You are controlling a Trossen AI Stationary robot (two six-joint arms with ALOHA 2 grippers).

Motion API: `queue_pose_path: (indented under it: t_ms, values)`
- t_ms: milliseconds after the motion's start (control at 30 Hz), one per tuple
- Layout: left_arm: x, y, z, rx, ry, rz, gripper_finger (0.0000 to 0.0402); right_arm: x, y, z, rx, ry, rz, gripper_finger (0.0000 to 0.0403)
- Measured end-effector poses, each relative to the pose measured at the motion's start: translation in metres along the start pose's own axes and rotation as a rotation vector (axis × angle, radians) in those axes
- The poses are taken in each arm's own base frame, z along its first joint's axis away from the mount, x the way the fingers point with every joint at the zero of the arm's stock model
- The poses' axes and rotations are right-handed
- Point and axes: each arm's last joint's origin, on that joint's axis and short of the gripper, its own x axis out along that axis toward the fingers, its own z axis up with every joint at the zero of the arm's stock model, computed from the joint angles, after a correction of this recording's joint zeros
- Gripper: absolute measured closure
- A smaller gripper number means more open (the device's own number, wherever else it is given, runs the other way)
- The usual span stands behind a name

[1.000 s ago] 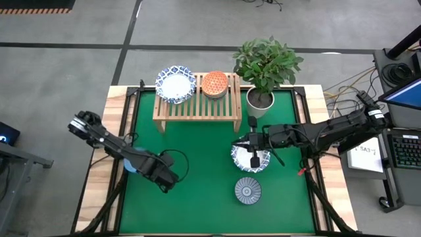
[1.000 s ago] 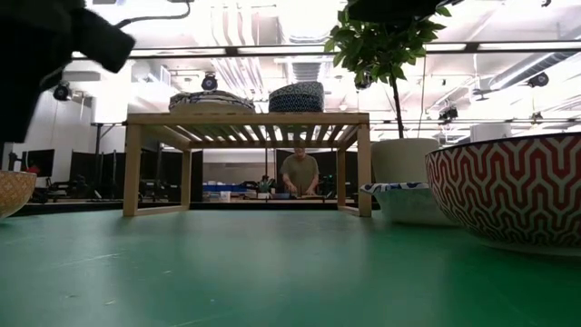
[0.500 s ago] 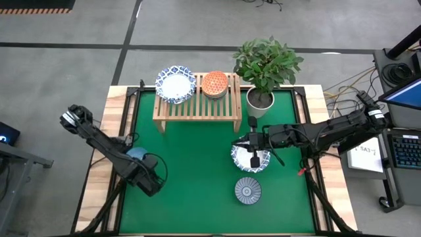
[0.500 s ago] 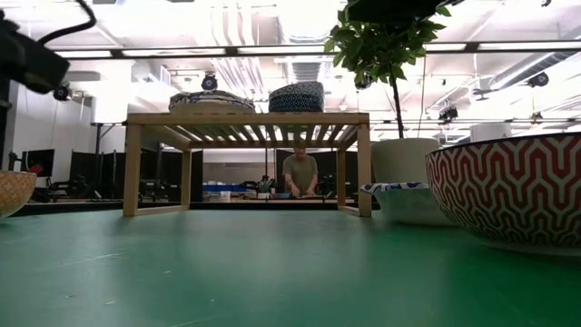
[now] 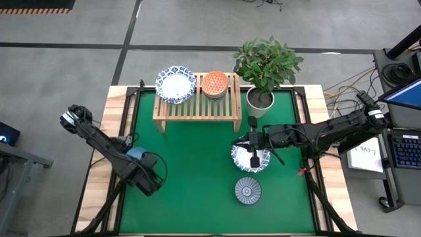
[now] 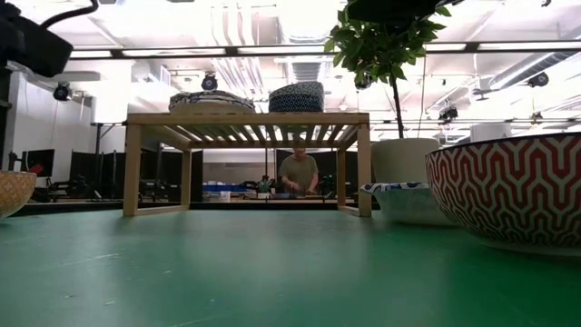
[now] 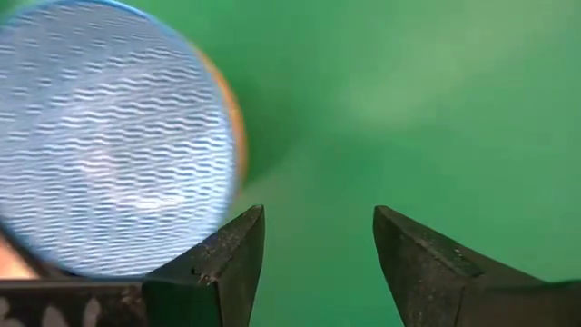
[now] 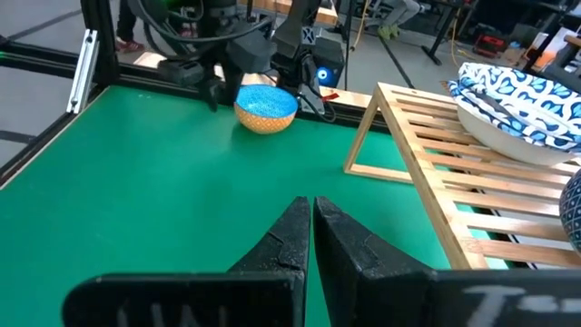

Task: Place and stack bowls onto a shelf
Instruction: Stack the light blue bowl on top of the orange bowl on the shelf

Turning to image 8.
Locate slatted bamboo shelf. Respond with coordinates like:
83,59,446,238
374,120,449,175
343,81,581,272

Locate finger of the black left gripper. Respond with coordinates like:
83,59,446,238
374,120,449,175
199,75,223,113
222,61,245,106

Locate black metal rig frame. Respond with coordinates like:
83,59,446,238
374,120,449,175
0,0,391,187

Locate black cable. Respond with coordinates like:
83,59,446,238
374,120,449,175
129,0,273,45

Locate person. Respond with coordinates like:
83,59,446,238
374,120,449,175
114,0,149,55
376,0,423,41

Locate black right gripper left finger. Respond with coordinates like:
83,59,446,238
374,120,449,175
62,195,312,327

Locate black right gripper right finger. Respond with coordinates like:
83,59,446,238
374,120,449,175
312,195,581,327

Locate yellow cable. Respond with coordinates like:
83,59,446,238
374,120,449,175
351,0,371,49

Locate red toolbox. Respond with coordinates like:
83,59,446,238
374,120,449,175
471,34,508,59

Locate silver aluminium bracket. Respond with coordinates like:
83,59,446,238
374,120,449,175
65,28,100,114

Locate wooden arm base board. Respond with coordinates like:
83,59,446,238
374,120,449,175
133,50,378,110

